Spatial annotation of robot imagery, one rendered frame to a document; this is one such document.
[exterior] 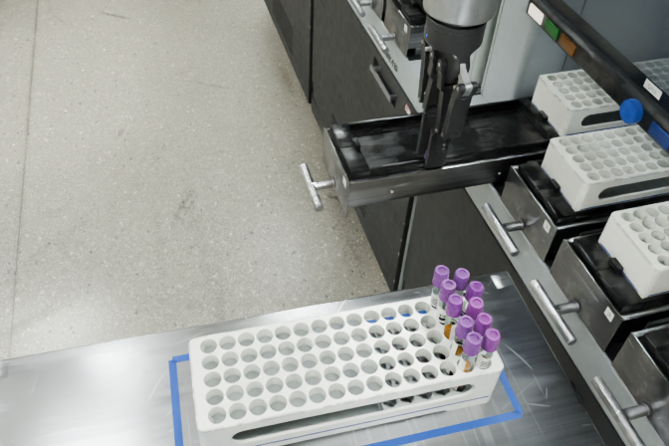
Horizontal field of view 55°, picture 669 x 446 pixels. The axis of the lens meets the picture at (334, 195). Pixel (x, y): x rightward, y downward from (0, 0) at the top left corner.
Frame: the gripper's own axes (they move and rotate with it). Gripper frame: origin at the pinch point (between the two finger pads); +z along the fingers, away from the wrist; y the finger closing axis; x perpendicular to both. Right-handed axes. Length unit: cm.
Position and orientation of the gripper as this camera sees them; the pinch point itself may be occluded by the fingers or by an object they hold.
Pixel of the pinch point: (433, 140)
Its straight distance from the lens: 96.0
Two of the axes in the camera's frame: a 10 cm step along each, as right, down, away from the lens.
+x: -9.6, 1.6, -2.3
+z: -0.4, 7.3, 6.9
